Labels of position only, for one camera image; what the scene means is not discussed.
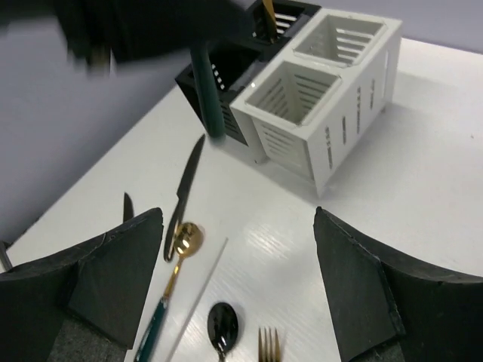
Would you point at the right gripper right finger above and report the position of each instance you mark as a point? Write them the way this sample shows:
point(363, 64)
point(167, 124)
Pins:
point(388, 306)

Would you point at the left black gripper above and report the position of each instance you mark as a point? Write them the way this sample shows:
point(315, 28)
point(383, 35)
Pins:
point(97, 32)

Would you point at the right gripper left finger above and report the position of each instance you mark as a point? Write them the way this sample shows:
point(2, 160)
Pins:
point(83, 303)

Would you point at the gold knife green handle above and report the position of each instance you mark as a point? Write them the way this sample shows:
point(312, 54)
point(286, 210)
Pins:
point(270, 15)
point(208, 100)

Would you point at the black knife lower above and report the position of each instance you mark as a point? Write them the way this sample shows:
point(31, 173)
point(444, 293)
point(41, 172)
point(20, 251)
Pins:
point(128, 208)

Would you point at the black knife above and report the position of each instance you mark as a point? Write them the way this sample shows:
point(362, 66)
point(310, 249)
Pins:
point(128, 208)
point(183, 195)

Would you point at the black utensil caddy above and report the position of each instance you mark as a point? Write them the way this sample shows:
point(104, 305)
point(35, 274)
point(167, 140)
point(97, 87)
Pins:
point(235, 63)

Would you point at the clear chopstick left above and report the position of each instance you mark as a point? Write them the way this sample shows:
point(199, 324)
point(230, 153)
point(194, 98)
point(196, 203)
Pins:
point(196, 300)

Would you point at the black spoon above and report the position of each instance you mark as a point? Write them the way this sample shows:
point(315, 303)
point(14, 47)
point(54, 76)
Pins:
point(223, 328)

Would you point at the black knife upper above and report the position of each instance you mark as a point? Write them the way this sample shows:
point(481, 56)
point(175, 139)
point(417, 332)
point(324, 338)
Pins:
point(183, 195)

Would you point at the white utensil caddy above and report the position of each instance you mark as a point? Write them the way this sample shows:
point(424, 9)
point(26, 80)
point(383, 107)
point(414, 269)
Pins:
point(311, 104)

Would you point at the gold fork green handle left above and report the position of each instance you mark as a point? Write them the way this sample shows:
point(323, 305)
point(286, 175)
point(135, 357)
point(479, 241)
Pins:
point(269, 348)

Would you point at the gold spoon green handle left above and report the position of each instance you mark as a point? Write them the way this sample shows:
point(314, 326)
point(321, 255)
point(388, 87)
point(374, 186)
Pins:
point(187, 241)

